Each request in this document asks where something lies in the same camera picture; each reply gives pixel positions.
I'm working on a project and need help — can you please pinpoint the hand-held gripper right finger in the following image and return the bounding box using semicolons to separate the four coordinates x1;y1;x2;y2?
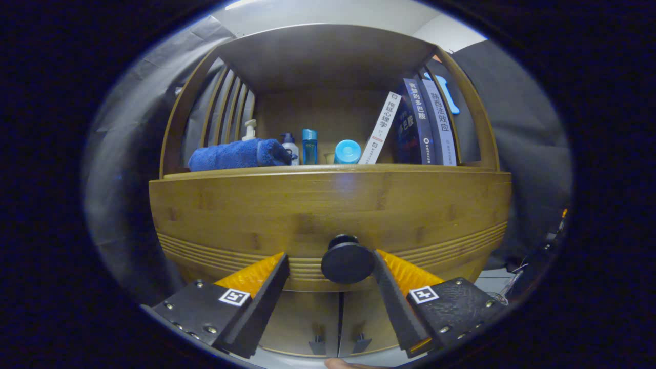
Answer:
372;249;508;358

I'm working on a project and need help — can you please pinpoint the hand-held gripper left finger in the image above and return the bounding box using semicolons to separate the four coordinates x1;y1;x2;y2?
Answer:
141;251;290;359

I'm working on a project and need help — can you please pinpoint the wooden drawer with black knob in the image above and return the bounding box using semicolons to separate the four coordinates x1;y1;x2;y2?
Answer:
149;171;513;294

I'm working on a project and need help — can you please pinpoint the light blue tube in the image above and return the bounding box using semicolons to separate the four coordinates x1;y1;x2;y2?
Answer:
334;139;361;165

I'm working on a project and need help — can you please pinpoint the wooden cabinet door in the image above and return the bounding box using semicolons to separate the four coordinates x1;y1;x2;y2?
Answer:
259;291;341;358
338;291;411;358

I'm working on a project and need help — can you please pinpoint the wooden cabinet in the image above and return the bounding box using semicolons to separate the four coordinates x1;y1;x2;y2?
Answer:
159;23;500;358

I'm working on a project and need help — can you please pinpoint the folded blue towel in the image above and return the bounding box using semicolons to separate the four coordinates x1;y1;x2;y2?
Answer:
188;138;293;172

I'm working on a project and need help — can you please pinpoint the white bottle with blue cap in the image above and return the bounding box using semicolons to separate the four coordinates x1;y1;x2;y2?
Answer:
280;133;300;166

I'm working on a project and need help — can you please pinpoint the clear blue bottle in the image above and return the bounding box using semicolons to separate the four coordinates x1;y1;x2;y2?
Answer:
302;129;318;165

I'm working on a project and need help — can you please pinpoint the white book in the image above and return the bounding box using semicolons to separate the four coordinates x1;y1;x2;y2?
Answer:
358;92;402;165

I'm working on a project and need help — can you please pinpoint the dark blue book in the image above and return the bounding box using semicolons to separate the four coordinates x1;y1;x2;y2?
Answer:
395;78;436;165

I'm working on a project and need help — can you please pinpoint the pale lilac book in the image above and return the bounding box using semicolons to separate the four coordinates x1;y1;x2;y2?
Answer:
421;78;458;166

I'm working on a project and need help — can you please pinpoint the black backdrop cloth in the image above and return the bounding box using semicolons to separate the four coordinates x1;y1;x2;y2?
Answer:
85;15;573;308

